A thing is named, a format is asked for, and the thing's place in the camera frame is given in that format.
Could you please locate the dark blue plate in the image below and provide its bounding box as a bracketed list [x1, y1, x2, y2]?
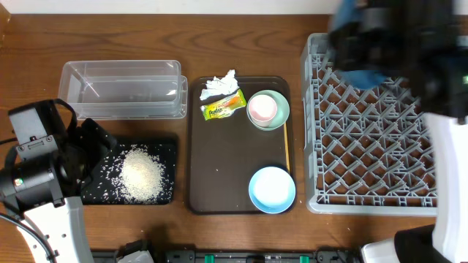
[328, 0, 388, 90]

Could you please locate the pile of white rice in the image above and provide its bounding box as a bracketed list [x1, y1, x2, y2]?
[86, 144, 175, 205]

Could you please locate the green bowl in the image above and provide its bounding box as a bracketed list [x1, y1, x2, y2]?
[246, 90, 290, 131]

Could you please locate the pink cup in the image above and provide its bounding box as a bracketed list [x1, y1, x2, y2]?
[249, 94, 277, 122]

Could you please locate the light blue bowl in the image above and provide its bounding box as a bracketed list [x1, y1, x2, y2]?
[248, 167, 296, 214]

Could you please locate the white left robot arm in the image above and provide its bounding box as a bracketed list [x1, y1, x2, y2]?
[12, 118, 117, 262]

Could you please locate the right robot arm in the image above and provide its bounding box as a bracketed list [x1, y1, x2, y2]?
[328, 0, 467, 262]

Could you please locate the grey dishwasher rack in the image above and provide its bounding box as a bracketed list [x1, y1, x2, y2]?
[301, 33, 437, 217]

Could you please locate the black plastic tray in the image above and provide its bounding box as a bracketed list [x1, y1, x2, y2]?
[80, 135, 179, 206]

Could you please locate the clear plastic bin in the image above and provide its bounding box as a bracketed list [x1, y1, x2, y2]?
[58, 60, 188, 121]

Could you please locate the brown serving tray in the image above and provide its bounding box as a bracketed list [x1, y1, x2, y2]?
[185, 77, 295, 215]

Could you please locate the yellow snack wrapper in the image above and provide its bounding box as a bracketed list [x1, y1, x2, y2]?
[200, 89, 247, 121]

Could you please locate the wooden chopstick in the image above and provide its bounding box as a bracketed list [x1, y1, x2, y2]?
[283, 123, 290, 173]

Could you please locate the crumpled white tissue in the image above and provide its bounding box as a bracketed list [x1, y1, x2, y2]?
[200, 69, 239, 101]

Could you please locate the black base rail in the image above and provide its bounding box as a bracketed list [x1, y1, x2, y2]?
[91, 248, 363, 263]

